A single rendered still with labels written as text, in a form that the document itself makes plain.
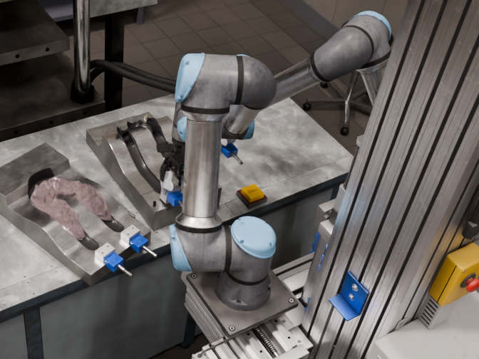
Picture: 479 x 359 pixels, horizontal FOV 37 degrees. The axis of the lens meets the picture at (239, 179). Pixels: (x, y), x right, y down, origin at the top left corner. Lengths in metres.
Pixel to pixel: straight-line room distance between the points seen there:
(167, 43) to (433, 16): 3.54
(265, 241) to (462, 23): 0.75
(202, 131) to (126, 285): 0.95
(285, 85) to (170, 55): 2.65
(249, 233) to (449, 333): 0.52
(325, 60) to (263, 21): 3.24
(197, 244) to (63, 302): 0.76
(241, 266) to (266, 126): 1.16
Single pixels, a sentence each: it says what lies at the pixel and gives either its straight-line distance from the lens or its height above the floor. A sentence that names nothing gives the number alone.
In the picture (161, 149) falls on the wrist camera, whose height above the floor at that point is 1.06.
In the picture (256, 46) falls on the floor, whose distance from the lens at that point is 4.86.
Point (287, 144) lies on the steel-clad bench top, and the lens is 2.79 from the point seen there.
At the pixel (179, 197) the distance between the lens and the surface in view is 2.29.
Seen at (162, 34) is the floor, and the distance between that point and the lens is 4.85.
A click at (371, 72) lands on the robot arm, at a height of 1.47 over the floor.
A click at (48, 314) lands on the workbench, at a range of 2.40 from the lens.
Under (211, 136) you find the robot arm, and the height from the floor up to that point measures 1.48.
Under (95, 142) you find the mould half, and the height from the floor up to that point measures 0.86.
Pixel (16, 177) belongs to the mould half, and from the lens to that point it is 2.41.
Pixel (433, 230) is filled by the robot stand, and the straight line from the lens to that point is 1.48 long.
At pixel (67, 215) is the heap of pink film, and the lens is 2.28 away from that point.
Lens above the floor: 2.55
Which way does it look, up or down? 42 degrees down
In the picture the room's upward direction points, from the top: 11 degrees clockwise
